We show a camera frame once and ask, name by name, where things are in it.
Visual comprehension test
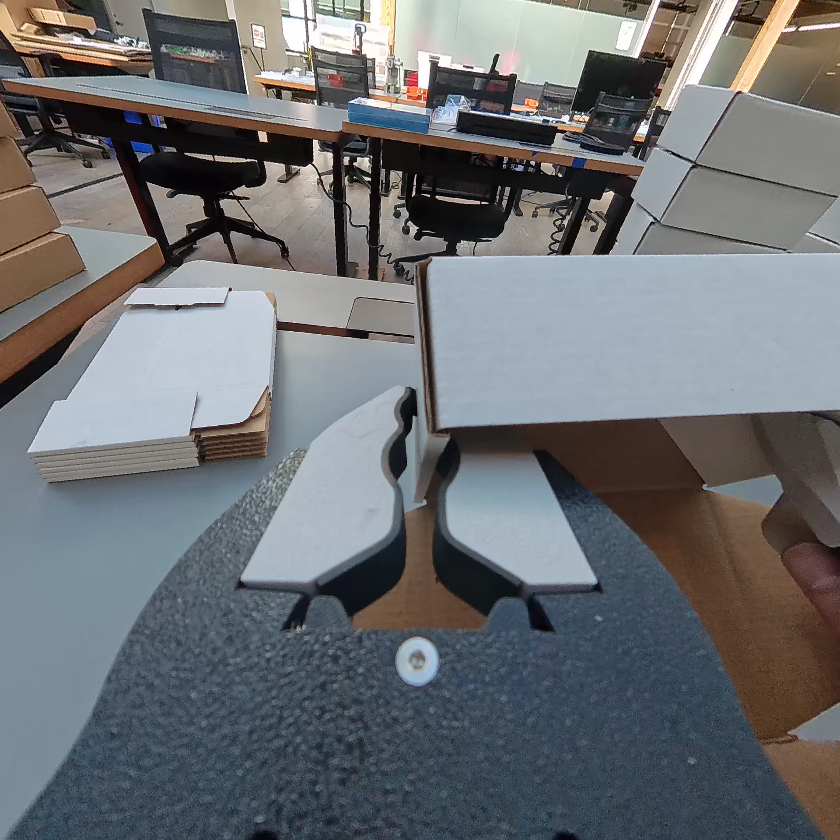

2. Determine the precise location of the table cable flap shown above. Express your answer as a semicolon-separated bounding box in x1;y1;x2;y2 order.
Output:
346;297;418;340

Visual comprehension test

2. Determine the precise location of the blue flat box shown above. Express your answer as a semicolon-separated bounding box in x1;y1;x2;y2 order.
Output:
347;96;433;135

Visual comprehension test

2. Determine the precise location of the wooden pillar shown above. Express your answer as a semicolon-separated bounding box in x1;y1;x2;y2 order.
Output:
730;0;803;93

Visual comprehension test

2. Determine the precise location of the black mesh office chair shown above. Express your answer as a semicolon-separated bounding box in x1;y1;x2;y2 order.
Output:
311;46;378;191
392;64;519;260
138;9;291;265
586;92;658;151

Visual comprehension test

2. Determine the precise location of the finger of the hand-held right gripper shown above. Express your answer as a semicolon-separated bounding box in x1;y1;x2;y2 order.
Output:
760;410;840;559

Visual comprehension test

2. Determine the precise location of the stack of flat cardboard sheets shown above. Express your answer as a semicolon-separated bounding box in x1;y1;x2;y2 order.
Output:
28;286;278;484

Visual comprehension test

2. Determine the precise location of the black computer monitor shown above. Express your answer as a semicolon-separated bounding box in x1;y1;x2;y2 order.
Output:
570;50;669;119

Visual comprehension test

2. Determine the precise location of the grey side table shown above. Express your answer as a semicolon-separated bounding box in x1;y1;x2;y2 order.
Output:
0;226;166;385

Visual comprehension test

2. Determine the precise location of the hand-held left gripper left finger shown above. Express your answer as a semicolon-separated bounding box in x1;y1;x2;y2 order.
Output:
239;385;418;631

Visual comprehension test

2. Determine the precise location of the black coiled cable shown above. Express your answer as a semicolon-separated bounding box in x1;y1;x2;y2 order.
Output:
308;163;421;284

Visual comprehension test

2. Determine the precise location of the black flat device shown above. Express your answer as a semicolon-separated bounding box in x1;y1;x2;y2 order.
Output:
455;109;559;147

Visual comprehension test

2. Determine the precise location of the person's right hand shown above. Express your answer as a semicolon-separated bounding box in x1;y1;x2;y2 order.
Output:
783;542;840;665

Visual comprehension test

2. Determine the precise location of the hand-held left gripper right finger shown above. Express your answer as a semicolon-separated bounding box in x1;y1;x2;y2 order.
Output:
432;445;600;632

